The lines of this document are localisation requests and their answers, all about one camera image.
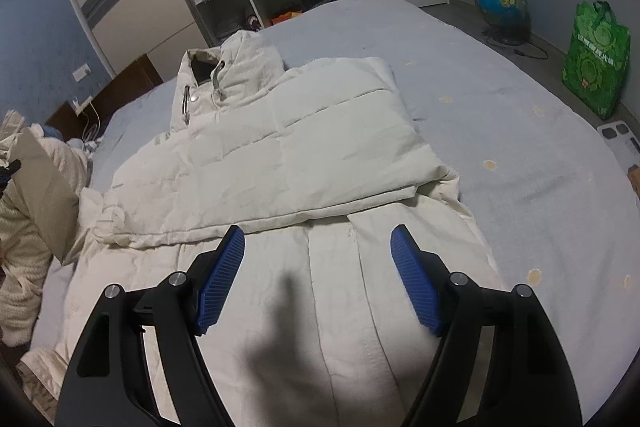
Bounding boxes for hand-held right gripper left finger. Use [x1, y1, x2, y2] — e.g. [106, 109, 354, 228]
[54, 225, 246, 427]

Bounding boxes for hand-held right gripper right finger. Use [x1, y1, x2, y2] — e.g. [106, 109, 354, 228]
[390, 224, 583, 427]

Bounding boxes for white puffer jacket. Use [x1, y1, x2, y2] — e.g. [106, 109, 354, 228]
[17, 29, 503, 427]

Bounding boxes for blue fleece cloth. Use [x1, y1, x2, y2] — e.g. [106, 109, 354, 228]
[32, 123, 66, 140]

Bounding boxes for cream fleece blanket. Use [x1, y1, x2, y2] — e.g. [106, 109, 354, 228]
[0, 109, 93, 348]

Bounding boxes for brown wooden headboard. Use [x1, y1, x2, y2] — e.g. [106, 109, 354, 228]
[45, 53, 163, 140]

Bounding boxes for bed with light blue sheet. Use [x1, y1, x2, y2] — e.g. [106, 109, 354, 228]
[30, 0, 640, 427]

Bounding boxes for white bathroom scale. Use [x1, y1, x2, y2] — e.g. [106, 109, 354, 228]
[597, 121, 640, 174]

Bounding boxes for orange and yellow toys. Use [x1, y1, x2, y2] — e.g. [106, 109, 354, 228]
[271, 9, 304, 26]

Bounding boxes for green patterned tote bag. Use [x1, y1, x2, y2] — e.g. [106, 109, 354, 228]
[562, 0, 631, 120]

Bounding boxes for white power strip with cables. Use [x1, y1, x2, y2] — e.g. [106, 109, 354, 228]
[81, 102, 104, 144]

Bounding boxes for black globe cable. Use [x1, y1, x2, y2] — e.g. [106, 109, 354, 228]
[482, 27, 549, 60]

